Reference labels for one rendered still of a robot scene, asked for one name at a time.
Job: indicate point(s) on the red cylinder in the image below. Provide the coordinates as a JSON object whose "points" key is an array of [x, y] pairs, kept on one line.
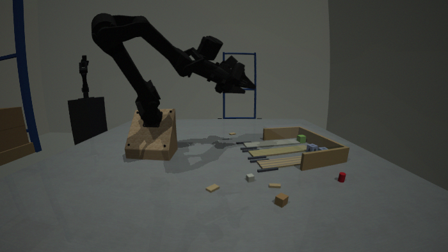
{"points": [[342, 176]]}

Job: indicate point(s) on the tan u-shaped low wall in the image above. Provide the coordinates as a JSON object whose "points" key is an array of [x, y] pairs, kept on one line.
{"points": [[318, 149]]}

